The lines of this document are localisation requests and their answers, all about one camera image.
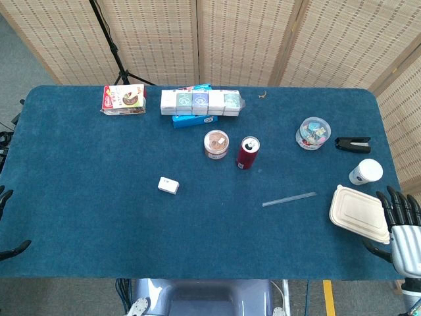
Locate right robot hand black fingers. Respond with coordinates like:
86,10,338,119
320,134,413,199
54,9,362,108
362,186,421,279

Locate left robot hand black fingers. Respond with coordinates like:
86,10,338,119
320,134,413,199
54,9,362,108
0,185,32,261

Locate clear plastic strip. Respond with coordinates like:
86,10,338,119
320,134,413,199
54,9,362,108
262,192,317,207

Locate dark red soda can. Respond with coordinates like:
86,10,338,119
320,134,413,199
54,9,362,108
235,136,261,171

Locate beige lidded lunch box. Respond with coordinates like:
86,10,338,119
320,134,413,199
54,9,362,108
329,184,392,245

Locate black equipment beside table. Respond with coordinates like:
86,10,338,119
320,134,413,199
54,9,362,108
0,98,26,172

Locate white paper cup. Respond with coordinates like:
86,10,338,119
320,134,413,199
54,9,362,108
349,158,384,186

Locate yellow floor tape strip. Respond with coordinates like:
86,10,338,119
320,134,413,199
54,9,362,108
322,279,336,316

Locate blue table cloth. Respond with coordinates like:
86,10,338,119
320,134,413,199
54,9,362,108
0,84,420,282

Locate black stapler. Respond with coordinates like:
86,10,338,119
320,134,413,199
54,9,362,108
334,136,372,155

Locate clear tub of binder clips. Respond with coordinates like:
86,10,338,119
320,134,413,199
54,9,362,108
295,117,332,151

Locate red and white snack box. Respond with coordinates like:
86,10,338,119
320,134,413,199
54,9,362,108
100,84,147,116

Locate small white cardboard box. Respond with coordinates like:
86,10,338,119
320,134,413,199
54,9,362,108
157,176,180,196

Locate black tripod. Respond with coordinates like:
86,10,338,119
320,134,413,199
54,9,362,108
88,0,157,86

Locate blue cardboard box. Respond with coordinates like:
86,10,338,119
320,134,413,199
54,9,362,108
172,84,219,130

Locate blue-grey robot torso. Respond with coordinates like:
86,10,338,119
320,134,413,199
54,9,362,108
126,278,287,316

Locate clear jar of rubber bands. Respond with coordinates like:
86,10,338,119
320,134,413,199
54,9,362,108
203,130,230,161

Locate wrapped bundle of tissue packs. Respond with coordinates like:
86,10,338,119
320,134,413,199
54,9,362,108
160,88,246,117

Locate bamboo folding screen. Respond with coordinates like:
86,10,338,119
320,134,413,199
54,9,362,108
0,0,421,195

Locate white cable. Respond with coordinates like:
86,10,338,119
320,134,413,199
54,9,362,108
270,280,285,310

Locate black cable bundle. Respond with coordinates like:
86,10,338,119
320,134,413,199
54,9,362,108
114,278,133,316

